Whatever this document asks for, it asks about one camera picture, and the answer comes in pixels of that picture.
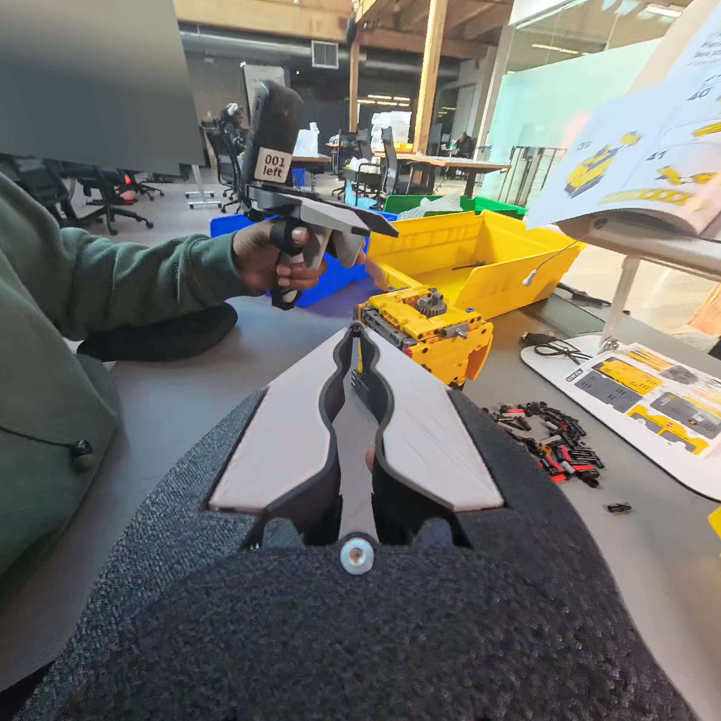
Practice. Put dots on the wooden ceiling post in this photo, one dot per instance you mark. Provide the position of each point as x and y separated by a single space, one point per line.
431 73

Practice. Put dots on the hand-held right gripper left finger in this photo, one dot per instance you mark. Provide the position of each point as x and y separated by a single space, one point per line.
270 445

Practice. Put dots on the lego instruction booklet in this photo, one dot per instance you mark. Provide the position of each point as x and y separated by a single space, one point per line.
648 146

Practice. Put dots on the wooden book stand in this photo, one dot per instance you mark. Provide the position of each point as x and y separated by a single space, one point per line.
676 248

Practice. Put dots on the green plastic bin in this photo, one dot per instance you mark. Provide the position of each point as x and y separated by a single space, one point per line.
490 204

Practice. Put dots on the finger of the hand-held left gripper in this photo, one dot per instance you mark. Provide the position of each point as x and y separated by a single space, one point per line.
343 214

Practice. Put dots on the black lego axle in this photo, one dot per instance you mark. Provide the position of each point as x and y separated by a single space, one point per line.
467 265
360 388

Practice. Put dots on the long wooden table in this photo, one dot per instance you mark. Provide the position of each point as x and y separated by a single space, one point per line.
450 163

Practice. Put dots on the yellow grey sticker sheet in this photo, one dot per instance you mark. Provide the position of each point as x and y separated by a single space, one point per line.
648 394

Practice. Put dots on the yellow plastic bin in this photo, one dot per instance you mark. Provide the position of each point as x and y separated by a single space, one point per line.
715 524
507 270

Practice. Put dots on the stack of clear boxes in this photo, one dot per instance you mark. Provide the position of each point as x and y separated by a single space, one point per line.
391 127

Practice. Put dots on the black office chair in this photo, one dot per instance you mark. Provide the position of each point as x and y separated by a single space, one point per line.
391 157
225 157
112 197

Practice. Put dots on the yellow lego model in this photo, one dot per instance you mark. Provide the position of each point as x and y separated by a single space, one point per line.
450 349

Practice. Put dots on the small black red lego pieces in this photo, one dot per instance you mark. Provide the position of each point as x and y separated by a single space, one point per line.
563 445

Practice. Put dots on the white plastic bag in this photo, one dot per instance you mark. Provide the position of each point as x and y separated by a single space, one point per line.
307 141

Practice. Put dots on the blue plastic bin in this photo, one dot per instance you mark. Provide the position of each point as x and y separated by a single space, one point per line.
332 276

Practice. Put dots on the bubble wrap sheet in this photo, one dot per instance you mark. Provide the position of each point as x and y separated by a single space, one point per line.
433 205

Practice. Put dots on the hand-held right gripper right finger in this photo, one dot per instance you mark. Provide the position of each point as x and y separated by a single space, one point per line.
433 445

